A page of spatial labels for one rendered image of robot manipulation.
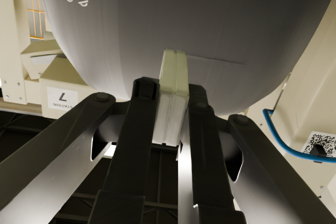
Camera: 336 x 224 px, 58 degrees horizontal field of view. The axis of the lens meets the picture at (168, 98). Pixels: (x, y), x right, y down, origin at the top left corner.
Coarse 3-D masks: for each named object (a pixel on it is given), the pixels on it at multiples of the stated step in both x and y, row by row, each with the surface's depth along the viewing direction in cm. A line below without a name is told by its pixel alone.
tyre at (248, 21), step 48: (48, 0) 31; (96, 0) 27; (144, 0) 27; (192, 0) 26; (240, 0) 26; (288, 0) 25; (96, 48) 32; (144, 48) 31; (192, 48) 30; (240, 48) 29; (288, 48) 30; (240, 96) 35
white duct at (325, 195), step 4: (324, 192) 119; (328, 192) 118; (324, 196) 118; (328, 196) 117; (324, 200) 117; (328, 200) 116; (332, 200) 116; (324, 204) 117; (328, 204) 116; (332, 204) 115; (328, 208) 116; (332, 208) 115; (332, 212) 116
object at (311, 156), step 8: (264, 112) 70; (272, 112) 74; (272, 128) 64; (280, 144) 60; (288, 152) 59; (296, 152) 59; (312, 152) 61; (320, 152) 59; (320, 160) 59; (328, 160) 59
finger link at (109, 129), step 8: (120, 104) 14; (128, 104) 14; (112, 112) 13; (120, 112) 13; (104, 120) 13; (112, 120) 13; (120, 120) 13; (96, 128) 13; (104, 128) 13; (112, 128) 13; (120, 128) 13; (96, 136) 13; (104, 136) 13; (112, 136) 14
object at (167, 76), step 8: (168, 56) 19; (168, 64) 17; (160, 72) 17; (168, 72) 16; (160, 80) 15; (168, 80) 15; (160, 88) 15; (168, 88) 14; (160, 96) 14; (168, 96) 14; (160, 104) 14; (168, 104) 14; (160, 112) 15; (168, 112) 15; (160, 120) 15; (160, 128) 15; (160, 136) 15
